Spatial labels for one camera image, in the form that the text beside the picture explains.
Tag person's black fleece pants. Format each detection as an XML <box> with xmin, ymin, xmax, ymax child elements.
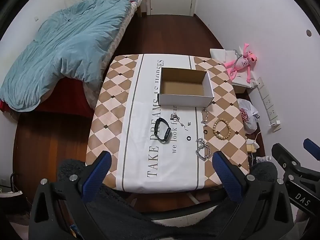
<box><xmin>57</xmin><ymin>159</ymin><xmax>278</xmax><ymax>240</ymax></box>

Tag blue duvet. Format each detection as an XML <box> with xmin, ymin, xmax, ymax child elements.
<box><xmin>0</xmin><ymin>0</ymin><xmax>144</xmax><ymax>112</ymax></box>

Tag bed with patterned mattress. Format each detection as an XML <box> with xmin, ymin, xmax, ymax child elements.
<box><xmin>0</xmin><ymin>0</ymin><xmax>148</xmax><ymax>120</ymax></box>

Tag silver charm bracelet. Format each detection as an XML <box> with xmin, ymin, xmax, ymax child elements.
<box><xmin>170</xmin><ymin>113</ymin><xmax>188</xmax><ymax>130</ymax></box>

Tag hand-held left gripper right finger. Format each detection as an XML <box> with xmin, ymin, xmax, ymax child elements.
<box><xmin>212</xmin><ymin>151</ymin><xmax>294</xmax><ymax>240</ymax></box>

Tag cardboard box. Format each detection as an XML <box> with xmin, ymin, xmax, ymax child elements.
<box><xmin>157</xmin><ymin>67</ymin><xmax>215</xmax><ymax>106</ymax></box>

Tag white plastic bag red print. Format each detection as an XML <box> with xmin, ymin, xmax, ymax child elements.
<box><xmin>236</xmin><ymin>98</ymin><xmax>260</xmax><ymax>134</ymax></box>

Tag checked printed tablecloth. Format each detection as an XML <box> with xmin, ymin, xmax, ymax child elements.
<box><xmin>85</xmin><ymin>53</ymin><xmax>250</xmax><ymax>193</ymax></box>

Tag wooden bead bracelet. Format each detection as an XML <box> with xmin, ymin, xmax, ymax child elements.
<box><xmin>212</xmin><ymin>119</ymin><xmax>231</xmax><ymax>140</ymax></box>

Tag pink plush toy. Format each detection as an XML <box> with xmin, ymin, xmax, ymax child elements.
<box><xmin>223</xmin><ymin>43</ymin><xmax>258</xmax><ymax>83</ymax></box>

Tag yellow and white paper packets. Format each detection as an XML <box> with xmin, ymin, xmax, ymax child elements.
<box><xmin>246</xmin><ymin>140</ymin><xmax>260</xmax><ymax>153</ymax></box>

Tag chunky silver chain bracelet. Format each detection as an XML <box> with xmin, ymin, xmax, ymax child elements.
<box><xmin>195</xmin><ymin>138</ymin><xmax>212</xmax><ymax>161</ymax></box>

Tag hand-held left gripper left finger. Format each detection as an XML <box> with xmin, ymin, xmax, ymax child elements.
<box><xmin>29</xmin><ymin>151</ymin><xmax>118</xmax><ymax>240</ymax></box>

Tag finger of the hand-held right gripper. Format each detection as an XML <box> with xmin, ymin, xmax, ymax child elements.
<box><xmin>271</xmin><ymin>143</ymin><xmax>304</xmax><ymax>178</ymax></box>
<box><xmin>303</xmin><ymin>138</ymin><xmax>320</xmax><ymax>161</ymax></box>

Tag white power strip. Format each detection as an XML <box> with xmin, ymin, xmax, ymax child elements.
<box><xmin>257</xmin><ymin>77</ymin><xmax>282</xmax><ymax>133</ymax></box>

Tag black smart band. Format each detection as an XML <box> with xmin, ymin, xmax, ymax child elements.
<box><xmin>154</xmin><ymin>117</ymin><xmax>172</xmax><ymax>144</ymax></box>

